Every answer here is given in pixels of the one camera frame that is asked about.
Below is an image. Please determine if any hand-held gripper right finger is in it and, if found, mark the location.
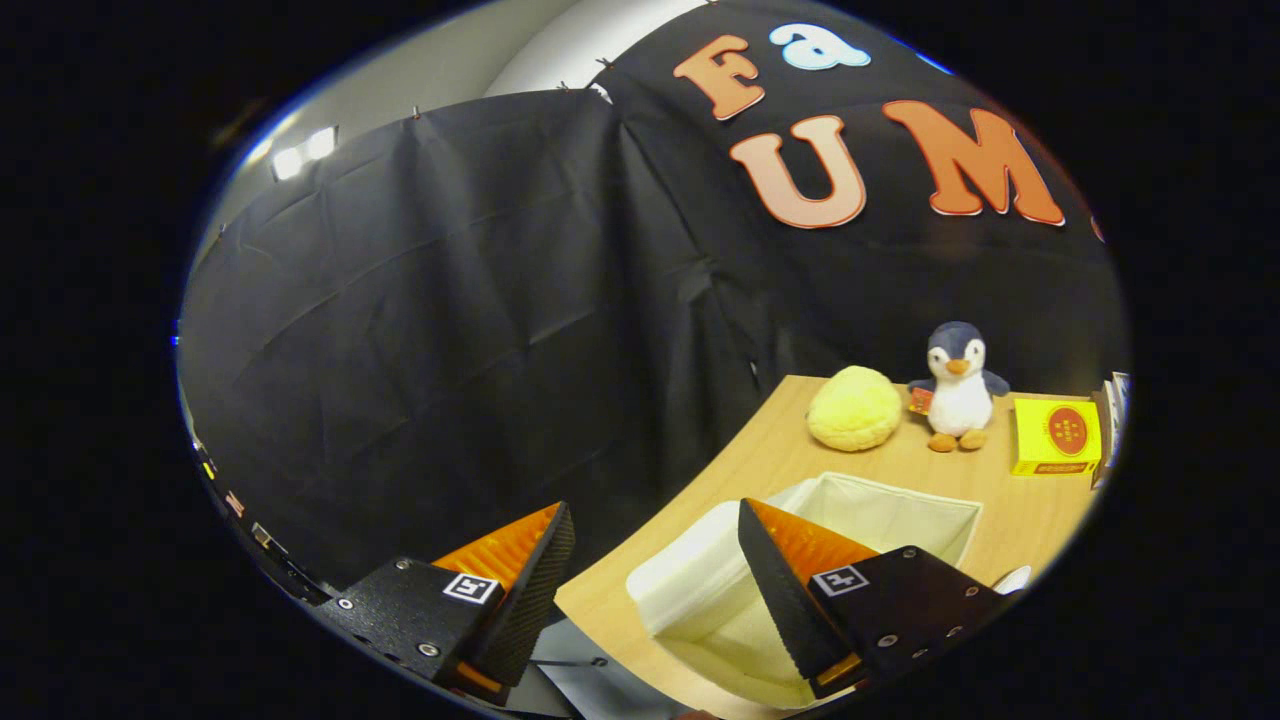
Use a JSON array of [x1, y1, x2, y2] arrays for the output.
[[738, 497, 1004, 701]]

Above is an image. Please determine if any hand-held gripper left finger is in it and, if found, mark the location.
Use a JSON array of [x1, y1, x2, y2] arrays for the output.
[[315, 501, 578, 707]]

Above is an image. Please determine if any beige fabric storage box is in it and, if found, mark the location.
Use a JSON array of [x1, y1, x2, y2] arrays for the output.
[[626, 471, 984, 711]]

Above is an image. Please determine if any yellow plush ball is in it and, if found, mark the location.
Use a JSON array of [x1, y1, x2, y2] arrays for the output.
[[806, 365, 904, 453]]

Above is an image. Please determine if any black backdrop cloth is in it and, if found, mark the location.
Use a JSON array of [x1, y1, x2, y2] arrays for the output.
[[178, 0, 1131, 593]]

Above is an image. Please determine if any penguin plush toy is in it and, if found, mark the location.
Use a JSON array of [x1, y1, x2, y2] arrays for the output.
[[906, 321, 1011, 454]]

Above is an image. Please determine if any yellow book with red circle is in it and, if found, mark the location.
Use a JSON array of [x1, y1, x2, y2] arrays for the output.
[[1010, 397, 1103, 478]]

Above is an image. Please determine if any ceiling light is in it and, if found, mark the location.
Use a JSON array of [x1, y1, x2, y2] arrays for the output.
[[270, 125, 341, 183]]

